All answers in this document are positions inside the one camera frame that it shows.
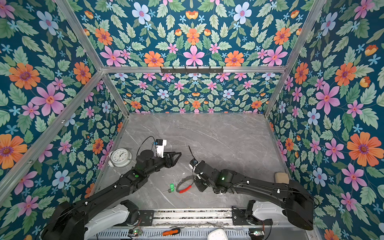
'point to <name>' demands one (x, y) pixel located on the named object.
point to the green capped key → (172, 188)
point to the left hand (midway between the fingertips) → (180, 151)
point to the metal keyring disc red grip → (190, 177)
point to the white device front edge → (217, 234)
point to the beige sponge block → (281, 177)
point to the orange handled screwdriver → (173, 231)
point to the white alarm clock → (120, 157)
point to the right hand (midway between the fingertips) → (195, 178)
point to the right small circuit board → (256, 232)
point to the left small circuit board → (137, 232)
